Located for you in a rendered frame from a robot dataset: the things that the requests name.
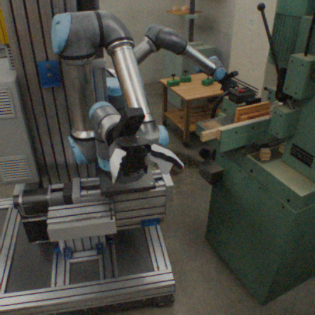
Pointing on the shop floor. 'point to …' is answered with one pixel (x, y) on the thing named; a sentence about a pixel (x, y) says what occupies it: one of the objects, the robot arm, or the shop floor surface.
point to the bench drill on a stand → (170, 65)
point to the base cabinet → (259, 234)
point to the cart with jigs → (197, 88)
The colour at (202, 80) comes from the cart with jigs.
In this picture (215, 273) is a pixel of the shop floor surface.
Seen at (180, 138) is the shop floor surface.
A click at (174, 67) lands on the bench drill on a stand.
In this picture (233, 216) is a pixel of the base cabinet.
